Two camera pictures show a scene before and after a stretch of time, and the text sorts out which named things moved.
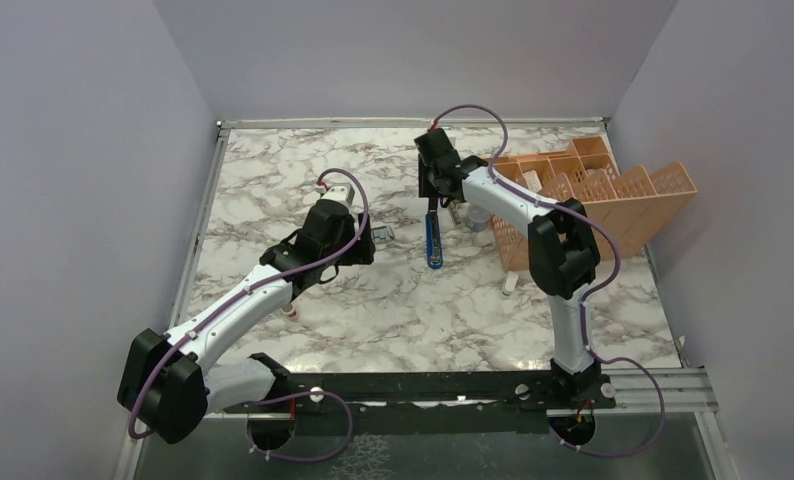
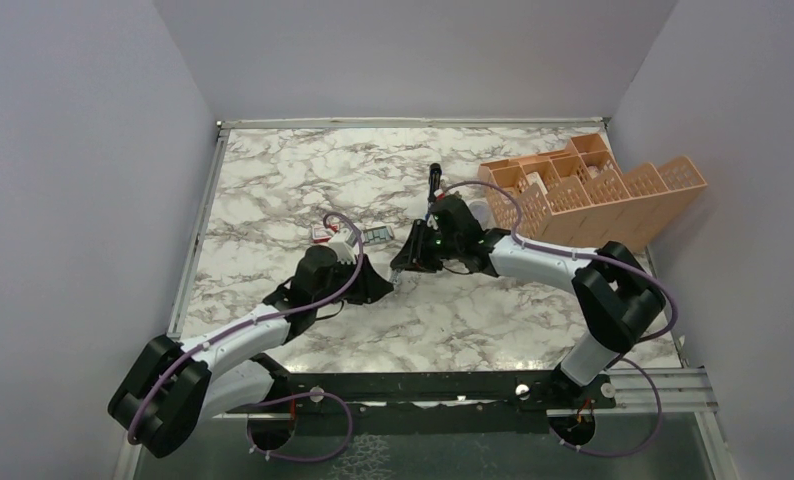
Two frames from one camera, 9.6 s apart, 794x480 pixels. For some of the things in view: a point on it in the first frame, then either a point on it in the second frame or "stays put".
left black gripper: [362, 251] → [370, 285]
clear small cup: [478, 218] stays put
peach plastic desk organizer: [629, 204] stays put
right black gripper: [425, 191] → [413, 255]
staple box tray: [382, 234] stays put
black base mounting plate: [510, 403] stays put
